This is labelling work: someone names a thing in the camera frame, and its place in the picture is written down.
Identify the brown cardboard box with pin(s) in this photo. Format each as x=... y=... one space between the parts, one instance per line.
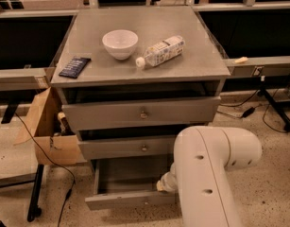
x=40 y=127

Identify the clear plastic bottle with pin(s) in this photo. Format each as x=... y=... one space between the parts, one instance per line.
x=161 y=52

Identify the black power adapter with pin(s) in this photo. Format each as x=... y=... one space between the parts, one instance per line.
x=248 y=112

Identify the grey top drawer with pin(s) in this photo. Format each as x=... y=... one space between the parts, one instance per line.
x=141 y=113

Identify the small yellow foam piece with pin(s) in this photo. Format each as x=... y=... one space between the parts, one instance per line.
x=241 y=60

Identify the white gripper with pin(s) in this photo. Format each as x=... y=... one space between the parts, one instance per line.
x=168 y=182

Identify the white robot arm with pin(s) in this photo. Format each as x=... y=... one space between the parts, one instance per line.
x=202 y=156

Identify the dark blue snack packet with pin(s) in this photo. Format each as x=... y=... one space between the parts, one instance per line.
x=74 y=67

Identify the black table leg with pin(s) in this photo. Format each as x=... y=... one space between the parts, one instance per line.
x=34 y=210

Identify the grey drawer cabinet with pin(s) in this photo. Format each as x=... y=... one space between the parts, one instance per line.
x=198 y=72

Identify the grey middle drawer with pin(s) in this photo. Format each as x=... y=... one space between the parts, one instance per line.
x=127 y=147

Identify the white ceramic bowl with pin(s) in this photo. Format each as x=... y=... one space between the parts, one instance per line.
x=120 y=43

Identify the black stand leg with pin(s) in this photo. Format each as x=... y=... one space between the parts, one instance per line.
x=269 y=86

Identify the grey drawer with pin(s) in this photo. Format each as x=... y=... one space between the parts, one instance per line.
x=129 y=182
x=127 y=147
x=141 y=113

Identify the grey bottom drawer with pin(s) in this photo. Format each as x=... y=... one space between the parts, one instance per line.
x=129 y=182

